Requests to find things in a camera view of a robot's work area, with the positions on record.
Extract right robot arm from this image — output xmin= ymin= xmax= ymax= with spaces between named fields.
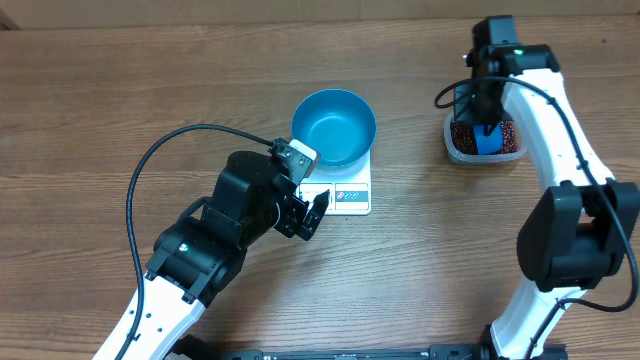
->
xmin=445 ymin=15 xmax=639 ymax=359

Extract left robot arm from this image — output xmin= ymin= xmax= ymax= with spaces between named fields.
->
xmin=95 ymin=145 xmax=329 ymax=359

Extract red beans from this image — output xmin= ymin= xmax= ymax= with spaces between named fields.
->
xmin=450 ymin=121 xmax=520 ymax=155

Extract clear plastic container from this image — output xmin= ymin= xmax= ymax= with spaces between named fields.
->
xmin=443 ymin=112 xmax=527 ymax=165

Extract blue plastic scoop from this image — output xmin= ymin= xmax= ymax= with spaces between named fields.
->
xmin=472 ymin=125 xmax=503 ymax=155

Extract teal metal bowl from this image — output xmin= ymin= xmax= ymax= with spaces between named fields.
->
xmin=291 ymin=88 xmax=378 ymax=168

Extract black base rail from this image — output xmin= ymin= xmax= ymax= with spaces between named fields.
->
xmin=169 ymin=334 xmax=570 ymax=360

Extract white kitchen scale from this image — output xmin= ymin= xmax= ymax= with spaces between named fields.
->
xmin=296 ymin=152 xmax=372 ymax=216

